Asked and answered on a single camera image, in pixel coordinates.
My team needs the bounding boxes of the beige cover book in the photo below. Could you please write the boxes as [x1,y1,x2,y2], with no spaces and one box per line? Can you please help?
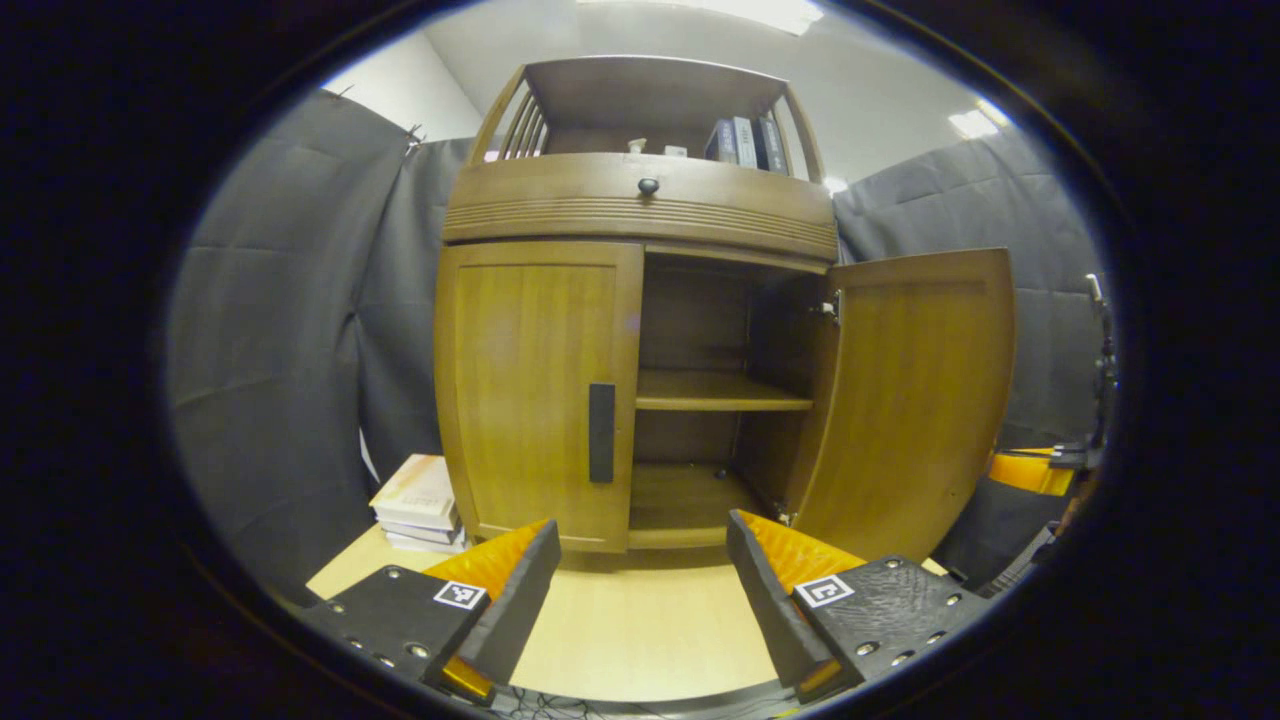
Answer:
[370,454,459,523]

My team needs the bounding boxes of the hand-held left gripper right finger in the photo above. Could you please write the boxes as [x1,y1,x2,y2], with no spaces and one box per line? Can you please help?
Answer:
[726,510,996,701]

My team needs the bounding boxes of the small ceiling light panel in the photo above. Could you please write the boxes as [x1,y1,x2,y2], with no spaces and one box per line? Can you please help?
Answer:
[948,98,1011,139]

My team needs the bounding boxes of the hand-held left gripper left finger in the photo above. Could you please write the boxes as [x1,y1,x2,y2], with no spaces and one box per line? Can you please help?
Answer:
[300,520,563,706]

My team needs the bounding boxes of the wooden cabinet drawer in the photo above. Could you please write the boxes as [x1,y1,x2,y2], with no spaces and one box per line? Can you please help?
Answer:
[443,152,841,263]

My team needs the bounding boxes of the wooden inner cabinet shelf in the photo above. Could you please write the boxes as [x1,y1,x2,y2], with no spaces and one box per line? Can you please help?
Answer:
[635,368,816,413]

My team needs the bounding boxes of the black backdrop cloth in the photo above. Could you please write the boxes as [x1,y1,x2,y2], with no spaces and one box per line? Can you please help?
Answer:
[165,88,1121,606]

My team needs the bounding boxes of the large ceiling light panel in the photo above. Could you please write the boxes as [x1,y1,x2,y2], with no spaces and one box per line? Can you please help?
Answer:
[580,0,826,36]

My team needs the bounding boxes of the black door handle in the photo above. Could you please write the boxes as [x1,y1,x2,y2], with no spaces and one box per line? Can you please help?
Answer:
[588,383,617,484]

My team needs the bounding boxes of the wooden double-door shoe cabinet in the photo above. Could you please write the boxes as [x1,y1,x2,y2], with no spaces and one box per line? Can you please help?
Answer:
[433,55,841,554]

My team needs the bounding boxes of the wooden cabinet door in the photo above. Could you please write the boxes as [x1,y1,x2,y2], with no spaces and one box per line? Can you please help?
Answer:
[790,247,1018,564]
[435,240,646,554]

